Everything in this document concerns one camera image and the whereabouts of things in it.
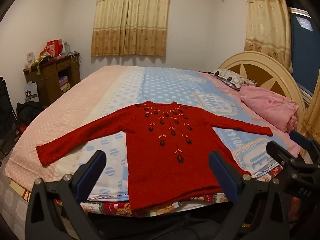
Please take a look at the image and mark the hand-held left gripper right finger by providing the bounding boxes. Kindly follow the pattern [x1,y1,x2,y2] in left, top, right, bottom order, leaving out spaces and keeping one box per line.
[209,151,290,240]

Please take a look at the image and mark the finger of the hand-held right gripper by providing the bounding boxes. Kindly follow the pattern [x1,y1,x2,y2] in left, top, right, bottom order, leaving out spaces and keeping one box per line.
[289,129,320,155]
[266,141,303,167]

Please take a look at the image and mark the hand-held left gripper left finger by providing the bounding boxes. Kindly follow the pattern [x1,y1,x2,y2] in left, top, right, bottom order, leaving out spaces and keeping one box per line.
[25,151,107,240]

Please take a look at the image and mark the red embroidered sweater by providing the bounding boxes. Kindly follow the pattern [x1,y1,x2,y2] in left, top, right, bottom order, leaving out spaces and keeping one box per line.
[35,101,274,212]

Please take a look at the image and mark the beige patterned curtain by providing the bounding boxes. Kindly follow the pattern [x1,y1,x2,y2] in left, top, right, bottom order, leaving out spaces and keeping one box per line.
[90,0,172,57]
[301,80,320,137]
[244,0,293,73]

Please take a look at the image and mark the pink quilt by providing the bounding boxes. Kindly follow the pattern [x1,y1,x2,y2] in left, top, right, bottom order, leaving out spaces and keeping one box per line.
[239,85,304,155]

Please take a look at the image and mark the cream wooden bed headboard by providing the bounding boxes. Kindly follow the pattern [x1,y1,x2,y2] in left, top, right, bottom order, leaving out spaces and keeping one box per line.
[218,51,313,140]

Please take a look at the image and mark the quilted mattress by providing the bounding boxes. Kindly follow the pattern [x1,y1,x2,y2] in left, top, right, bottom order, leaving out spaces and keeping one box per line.
[0,175,33,230]

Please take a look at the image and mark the dark window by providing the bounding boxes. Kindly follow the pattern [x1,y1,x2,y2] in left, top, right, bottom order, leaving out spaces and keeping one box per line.
[286,0,320,100]

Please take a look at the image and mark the patterned pillow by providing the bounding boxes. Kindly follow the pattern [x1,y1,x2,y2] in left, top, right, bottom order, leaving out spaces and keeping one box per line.
[211,69,257,90]

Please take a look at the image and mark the black backpack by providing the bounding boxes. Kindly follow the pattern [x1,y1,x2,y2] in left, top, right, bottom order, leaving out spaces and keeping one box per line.
[16,101,44,128]

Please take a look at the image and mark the stacked boxes in desk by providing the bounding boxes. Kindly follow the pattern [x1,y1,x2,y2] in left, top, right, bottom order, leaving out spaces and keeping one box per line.
[59,76,70,90]

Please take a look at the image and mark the white bag with crown print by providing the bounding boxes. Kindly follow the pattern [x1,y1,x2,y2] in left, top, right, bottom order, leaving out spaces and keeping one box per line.
[24,84,38,103]

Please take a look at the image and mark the brown wooden desk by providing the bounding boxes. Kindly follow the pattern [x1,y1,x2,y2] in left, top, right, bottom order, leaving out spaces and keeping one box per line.
[23,52,82,107]

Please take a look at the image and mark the bed with polka-dot sheet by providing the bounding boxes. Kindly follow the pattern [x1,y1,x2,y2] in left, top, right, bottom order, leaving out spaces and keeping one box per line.
[5,65,304,218]

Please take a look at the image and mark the striped colourful cloth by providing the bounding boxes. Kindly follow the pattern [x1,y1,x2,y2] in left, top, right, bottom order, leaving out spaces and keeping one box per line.
[32,52,55,77]

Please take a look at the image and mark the red gift bag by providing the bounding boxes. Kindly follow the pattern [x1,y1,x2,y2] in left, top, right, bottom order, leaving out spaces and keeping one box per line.
[45,39,63,57]

